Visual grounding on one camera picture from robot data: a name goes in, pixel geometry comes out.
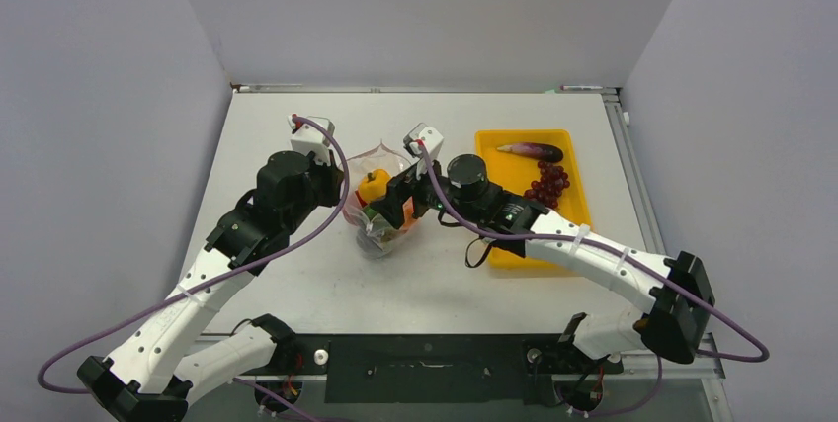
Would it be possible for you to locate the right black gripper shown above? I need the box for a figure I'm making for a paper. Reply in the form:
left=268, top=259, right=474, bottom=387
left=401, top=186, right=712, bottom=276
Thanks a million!
left=372, top=148, right=481, bottom=228

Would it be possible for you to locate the yellow bell pepper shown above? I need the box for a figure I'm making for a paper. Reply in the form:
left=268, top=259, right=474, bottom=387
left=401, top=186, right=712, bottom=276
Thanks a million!
left=356, top=169, right=391, bottom=206

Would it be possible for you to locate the clear zip top bag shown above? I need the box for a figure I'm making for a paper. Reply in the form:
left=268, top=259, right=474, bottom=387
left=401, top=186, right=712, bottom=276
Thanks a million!
left=342, top=142, right=416, bottom=259

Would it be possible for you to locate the green orange mango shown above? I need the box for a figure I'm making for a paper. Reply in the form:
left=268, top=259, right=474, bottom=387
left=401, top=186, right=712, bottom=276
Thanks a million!
left=365, top=207, right=416, bottom=246

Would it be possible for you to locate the yellow plastic tray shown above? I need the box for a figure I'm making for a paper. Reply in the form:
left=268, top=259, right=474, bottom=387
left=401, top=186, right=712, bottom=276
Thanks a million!
left=474, top=128, right=594, bottom=271

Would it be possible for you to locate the red grape bunch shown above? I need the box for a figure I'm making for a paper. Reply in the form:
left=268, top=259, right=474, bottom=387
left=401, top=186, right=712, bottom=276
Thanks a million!
left=524, top=161, right=570, bottom=211

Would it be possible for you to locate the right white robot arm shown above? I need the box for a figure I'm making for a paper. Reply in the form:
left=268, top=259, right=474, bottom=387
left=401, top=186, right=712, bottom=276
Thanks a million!
left=371, top=154, right=715, bottom=371

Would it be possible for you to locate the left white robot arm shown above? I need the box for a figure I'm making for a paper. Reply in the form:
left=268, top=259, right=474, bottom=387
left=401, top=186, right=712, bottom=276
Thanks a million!
left=77, top=151, right=345, bottom=421

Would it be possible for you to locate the long purple eggplant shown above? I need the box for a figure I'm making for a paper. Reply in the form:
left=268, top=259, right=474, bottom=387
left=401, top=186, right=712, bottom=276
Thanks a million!
left=496, top=142, right=564, bottom=163

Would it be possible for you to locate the black loop cable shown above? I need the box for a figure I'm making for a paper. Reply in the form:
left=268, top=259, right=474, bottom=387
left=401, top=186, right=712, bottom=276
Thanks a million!
left=437, top=209, right=502, bottom=270

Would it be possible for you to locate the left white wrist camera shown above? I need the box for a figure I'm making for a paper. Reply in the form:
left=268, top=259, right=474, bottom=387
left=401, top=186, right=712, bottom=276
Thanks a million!
left=288, top=114, right=332, bottom=165

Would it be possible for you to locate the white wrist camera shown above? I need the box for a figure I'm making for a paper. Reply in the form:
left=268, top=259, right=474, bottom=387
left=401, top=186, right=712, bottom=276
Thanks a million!
left=288, top=114, right=332, bottom=165
left=403, top=123, right=444, bottom=179

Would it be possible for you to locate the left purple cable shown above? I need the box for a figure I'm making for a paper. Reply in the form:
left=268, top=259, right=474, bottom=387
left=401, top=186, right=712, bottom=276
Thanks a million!
left=37, top=114, right=351, bottom=395

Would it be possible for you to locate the purple cable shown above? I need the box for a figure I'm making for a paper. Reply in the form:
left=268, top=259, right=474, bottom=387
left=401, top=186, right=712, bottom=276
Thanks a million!
left=415, top=140, right=771, bottom=364
left=37, top=114, right=351, bottom=395

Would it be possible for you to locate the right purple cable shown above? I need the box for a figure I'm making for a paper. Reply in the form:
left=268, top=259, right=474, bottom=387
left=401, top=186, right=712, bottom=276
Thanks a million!
left=415, top=140, right=771, bottom=364

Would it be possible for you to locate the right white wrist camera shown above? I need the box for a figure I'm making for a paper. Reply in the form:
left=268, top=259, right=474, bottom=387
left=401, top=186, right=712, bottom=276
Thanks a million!
left=403, top=123, right=444, bottom=179

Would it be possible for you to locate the aluminium frame rail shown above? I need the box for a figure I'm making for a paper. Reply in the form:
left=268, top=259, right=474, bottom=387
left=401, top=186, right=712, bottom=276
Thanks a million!
left=137, top=83, right=728, bottom=381

